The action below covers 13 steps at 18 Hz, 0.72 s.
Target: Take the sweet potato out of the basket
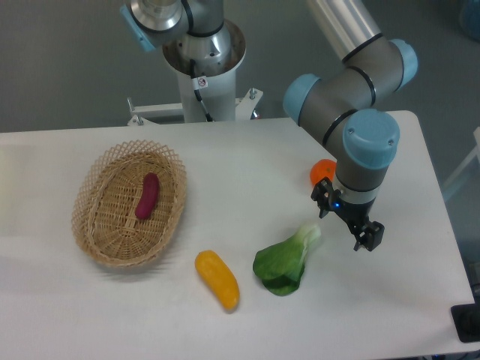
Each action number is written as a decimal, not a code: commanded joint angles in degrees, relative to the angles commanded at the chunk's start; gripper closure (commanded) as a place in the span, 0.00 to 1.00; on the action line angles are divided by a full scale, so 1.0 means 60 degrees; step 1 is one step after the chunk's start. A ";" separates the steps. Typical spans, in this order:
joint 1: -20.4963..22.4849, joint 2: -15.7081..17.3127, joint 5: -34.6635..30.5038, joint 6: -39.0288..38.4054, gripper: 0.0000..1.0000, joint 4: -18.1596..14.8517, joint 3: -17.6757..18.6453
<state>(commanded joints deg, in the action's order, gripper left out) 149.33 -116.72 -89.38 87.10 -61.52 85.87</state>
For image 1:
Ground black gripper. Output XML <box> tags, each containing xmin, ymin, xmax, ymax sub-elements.
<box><xmin>310</xmin><ymin>177</ymin><xmax>385</xmax><ymax>251</ymax></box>

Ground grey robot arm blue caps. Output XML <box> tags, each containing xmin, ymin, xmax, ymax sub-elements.
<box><xmin>121</xmin><ymin>1</ymin><xmax>418</xmax><ymax>250</ymax></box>

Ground purple sweet potato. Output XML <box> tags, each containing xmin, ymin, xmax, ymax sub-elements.
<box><xmin>135</xmin><ymin>172</ymin><xmax>160</xmax><ymax>220</ymax></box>

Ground woven wicker basket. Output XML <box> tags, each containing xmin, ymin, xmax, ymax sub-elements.
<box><xmin>72</xmin><ymin>139</ymin><xmax>187</xmax><ymax>268</ymax></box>

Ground orange tangerine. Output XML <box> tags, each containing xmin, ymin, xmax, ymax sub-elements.
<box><xmin>310</xmin><ymin>159</ymin><xmax>337</xmax><ymax>187</ymax></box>

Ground green bok choy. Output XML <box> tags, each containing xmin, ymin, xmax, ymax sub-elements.
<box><xmin>253</xmin><ymin>223</ymin><xmax>322</xmax><ymax>296</ymax></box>

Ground yellow mango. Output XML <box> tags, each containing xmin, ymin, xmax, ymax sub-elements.
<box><xmin>194</xmin><ymin>250</ymin><xmax>240</xmax><ymax>312</ymax></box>

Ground black device at table edge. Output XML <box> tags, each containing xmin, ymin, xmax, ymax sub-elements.
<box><xmin>450</xmin><ymin>303</ymin><xmax>479</xmax><ymax>343</ymax></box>

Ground white frame right edge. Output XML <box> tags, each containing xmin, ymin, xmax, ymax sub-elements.
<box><xmin>442</xmin><ymin>127</ymin><xmax>479</xmax><ymax>203</ymax></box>

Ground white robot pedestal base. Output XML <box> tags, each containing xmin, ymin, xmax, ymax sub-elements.
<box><xmin>127</xmin><ymin>19</ymin><xmax>263</xmax><ymax>125</ymax></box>

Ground black cable on pedestal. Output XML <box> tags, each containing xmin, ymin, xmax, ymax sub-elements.
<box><xmin>189</xmin><ymin>58</ymin><xmax>215</xmax><ymax>123</ymax></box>

